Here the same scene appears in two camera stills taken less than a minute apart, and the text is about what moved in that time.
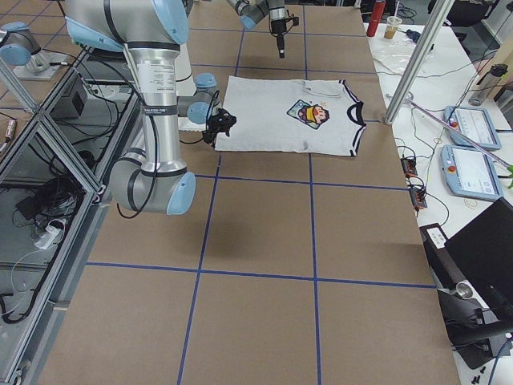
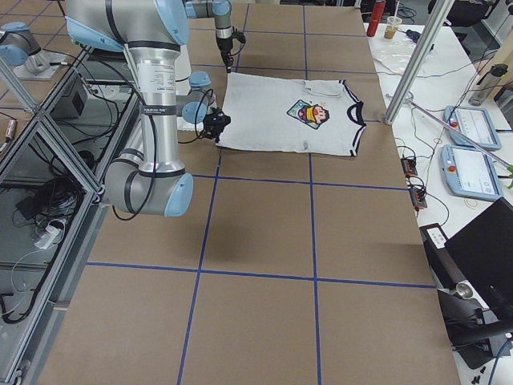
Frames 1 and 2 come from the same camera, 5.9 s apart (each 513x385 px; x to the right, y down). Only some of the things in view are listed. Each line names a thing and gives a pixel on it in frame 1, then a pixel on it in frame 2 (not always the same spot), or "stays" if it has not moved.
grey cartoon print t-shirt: (313, 116) stays
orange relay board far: (409, 166) stays
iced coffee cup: (391, 26) stays
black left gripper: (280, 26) to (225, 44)
